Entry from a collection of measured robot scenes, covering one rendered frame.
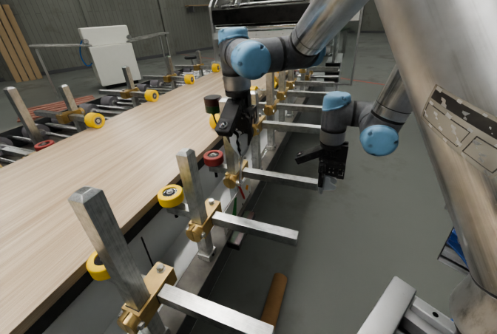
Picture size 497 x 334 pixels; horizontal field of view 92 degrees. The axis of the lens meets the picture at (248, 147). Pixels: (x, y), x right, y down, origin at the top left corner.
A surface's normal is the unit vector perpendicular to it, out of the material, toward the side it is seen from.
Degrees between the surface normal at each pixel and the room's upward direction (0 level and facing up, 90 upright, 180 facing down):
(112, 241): 90
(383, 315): 0
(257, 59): 91
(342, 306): 0
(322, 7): 107
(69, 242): 0
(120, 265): 90
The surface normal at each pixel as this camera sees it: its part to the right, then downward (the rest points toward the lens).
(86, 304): 0.93, 0.13
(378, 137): -0.33, 0.48
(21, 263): -0.06, -0.87
